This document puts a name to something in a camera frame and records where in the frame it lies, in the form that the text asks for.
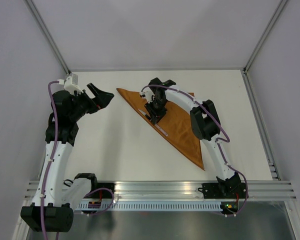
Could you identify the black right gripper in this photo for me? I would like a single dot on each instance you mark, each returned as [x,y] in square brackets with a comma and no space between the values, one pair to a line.
[155,116]

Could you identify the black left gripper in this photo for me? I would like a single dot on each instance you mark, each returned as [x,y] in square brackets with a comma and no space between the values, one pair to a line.
[104,98]

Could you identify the orange-brown cloth napkin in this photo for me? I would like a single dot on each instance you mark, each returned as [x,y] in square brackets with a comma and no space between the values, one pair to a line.
[176,123]

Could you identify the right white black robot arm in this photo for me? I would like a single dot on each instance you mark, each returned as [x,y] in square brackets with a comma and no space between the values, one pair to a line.
[206,127]

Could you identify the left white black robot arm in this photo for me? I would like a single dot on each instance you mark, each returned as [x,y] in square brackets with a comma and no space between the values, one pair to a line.
[51,208]

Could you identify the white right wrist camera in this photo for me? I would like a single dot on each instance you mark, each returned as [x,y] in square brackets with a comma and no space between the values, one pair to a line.
[148,95]

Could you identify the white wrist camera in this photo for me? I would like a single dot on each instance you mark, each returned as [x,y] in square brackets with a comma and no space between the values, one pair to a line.
[148,95]
[70,84]

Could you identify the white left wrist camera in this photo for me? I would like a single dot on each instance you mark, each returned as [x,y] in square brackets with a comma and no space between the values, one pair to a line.
[70,84]

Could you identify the aluminium front rail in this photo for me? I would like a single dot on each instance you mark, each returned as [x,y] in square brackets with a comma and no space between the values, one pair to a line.
[263,190]

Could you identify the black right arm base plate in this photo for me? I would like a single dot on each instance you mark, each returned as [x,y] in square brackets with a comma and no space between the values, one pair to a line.
[213,191]

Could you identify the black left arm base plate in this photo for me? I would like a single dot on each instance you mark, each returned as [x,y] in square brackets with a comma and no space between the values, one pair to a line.
[103,190]

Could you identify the aluminium frame post left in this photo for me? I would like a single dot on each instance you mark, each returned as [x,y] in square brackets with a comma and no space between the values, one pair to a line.
[30,4]

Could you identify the aluminium frame post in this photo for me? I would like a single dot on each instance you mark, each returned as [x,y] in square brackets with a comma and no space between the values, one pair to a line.
[265,34]
[30,4]

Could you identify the white slotted cable duct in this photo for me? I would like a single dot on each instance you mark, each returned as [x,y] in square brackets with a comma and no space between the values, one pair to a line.
[166,206]

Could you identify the aluminium right side rail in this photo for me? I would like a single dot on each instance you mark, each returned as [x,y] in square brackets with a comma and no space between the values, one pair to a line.
[260,126]

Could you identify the aluminium frame post right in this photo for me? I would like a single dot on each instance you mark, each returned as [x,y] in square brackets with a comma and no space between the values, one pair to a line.
[265,34]

